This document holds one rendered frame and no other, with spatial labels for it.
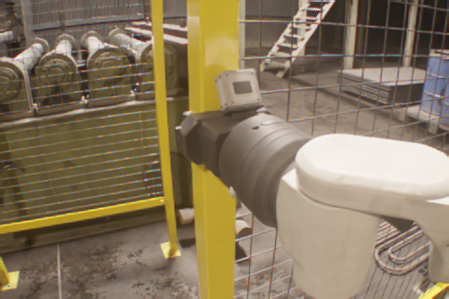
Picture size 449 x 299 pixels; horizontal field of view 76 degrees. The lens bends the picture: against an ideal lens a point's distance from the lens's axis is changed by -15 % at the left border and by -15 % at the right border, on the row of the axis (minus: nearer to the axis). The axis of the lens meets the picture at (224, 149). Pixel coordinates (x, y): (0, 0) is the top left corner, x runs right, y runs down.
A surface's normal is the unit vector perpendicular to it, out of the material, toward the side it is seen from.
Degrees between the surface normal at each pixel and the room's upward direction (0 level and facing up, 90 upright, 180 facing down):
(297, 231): 97
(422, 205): 95
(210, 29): 90
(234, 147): 56
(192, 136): 90
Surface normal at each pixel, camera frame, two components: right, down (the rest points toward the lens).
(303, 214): -0.90, 0.28
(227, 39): 0.42, 0.37
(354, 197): -0.46, 0.44
